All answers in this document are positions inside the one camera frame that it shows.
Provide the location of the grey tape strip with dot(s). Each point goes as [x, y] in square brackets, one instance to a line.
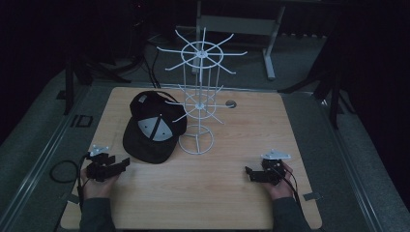
[312, 196]
[72, 197]

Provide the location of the person's left hand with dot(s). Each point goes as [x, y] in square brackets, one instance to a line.
[96, 187]

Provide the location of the black floor socket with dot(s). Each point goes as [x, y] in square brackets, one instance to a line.
[82, 121]

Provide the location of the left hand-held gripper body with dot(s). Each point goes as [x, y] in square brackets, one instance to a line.
[100, 166]

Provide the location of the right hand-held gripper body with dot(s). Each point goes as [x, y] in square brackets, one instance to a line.
[274, 167]

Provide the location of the grey metal desk frame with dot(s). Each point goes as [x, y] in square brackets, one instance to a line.
[240, 35]

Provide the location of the person's right hand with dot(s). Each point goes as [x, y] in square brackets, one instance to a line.
[281, 190]

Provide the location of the black baseball cap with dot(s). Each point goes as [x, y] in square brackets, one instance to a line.
[154, 127]

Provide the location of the black tripod stand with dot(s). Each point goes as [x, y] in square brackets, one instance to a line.
[87, 74]
[328, 90]

